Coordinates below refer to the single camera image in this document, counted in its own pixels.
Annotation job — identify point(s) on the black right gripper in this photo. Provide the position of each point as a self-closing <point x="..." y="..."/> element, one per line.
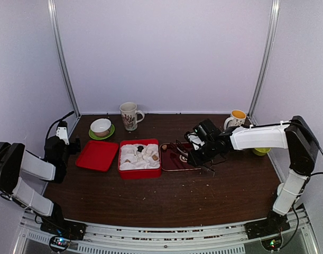
<point x="196" y="161"/>

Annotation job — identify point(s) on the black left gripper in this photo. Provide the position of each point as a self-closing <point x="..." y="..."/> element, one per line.
<point x="76" y="148"/>

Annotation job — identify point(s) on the red tin lid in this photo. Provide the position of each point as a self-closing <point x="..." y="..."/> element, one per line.
<point x="97" y="155"/>

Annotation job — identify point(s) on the metal serving tongs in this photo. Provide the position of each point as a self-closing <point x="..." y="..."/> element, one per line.
<point x="183" y="147"/>

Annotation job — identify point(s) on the dark brown chocolate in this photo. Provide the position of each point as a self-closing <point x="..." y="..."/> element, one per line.
<point x="140" y="148"/>

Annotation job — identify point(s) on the red tin box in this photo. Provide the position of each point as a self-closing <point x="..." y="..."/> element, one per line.
<point x="139" y="174"/>

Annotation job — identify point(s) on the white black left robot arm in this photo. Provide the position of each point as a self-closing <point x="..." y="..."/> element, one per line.
<point x="15" y="161"/>

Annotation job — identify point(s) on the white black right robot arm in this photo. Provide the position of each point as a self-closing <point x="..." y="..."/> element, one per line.
<point x="294" y="135"/>

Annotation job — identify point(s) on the white ceramic bowl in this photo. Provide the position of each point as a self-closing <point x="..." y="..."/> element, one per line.
<point x="101" y="127"/>

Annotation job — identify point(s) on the flower pattern mug yellow inside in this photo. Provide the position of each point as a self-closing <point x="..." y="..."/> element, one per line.
<point x="236" y="118"/>

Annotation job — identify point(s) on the green saucer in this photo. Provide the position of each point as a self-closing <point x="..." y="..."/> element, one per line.
<point x="93" y="136"/>

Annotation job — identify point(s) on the lime green plastic bowl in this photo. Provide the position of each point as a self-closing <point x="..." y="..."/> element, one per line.
<point x="261" y="151"/>

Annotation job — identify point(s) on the dark red lacquer tray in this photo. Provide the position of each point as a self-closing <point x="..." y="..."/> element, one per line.
<point x="173" y="160"/>

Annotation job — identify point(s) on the white paper liners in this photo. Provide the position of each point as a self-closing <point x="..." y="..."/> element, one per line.
<point x="128" y="151"/>

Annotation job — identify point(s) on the tall coral pattern mug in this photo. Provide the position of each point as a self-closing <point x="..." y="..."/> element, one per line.
<point x="131" y="116"/>

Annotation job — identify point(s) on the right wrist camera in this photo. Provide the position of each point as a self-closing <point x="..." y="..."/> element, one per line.
<point x="193" y="139"/>

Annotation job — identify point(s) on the aluminium front rail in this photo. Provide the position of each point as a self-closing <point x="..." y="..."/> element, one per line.
<point x="224" y="238"/>

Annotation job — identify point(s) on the aluminium left corner post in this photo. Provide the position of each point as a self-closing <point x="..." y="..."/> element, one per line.
<point x="61" y="57"/>

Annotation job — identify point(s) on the aluminium corner post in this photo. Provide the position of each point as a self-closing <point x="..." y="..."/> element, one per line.
<point x="270" y="38"/>
<point x="61" y="57"/>

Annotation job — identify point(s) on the aluminium right corner post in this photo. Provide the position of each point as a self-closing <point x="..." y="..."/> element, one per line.
<point x="270" y="38"/>

